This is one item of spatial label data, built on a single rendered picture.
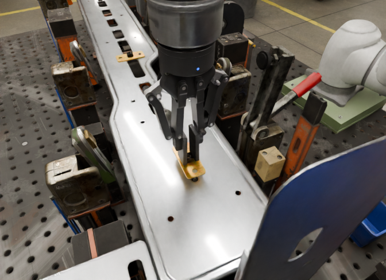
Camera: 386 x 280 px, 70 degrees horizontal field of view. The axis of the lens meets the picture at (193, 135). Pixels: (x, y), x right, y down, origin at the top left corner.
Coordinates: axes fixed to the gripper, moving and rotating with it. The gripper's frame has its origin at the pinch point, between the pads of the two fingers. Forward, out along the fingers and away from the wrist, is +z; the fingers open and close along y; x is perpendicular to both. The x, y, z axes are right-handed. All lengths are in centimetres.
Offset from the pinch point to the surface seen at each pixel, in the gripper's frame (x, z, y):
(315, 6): -263, 105, -297
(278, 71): 1.7, -12.5, -14.9
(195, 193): 6.0, 6.6, 1.1
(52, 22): -76, 4, 20
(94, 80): -38.9, 7.0, 12.1
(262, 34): -218, 106, -182
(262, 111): 1.5, -4.6, -13.7
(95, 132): -18.5, 7.5, 15.2
